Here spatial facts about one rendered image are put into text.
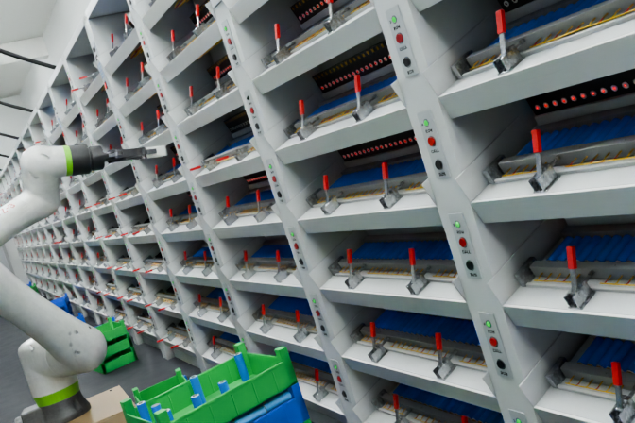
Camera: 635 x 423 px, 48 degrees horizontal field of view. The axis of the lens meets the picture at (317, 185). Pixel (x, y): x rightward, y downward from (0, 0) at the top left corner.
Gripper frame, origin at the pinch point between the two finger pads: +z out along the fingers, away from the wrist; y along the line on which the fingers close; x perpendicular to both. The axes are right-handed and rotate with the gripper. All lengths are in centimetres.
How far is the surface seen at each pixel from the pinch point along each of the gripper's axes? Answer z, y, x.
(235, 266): 26, 12, 42
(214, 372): -13, -69, 57
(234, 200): 29.2, 12.2, 18.7
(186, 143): 15.0, 12.7, -3.0
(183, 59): 9.7, -12.7, -26.6
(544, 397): 27, -128, 63
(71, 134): 13, 223, -39
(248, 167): 16.5, -34.9, 10.7
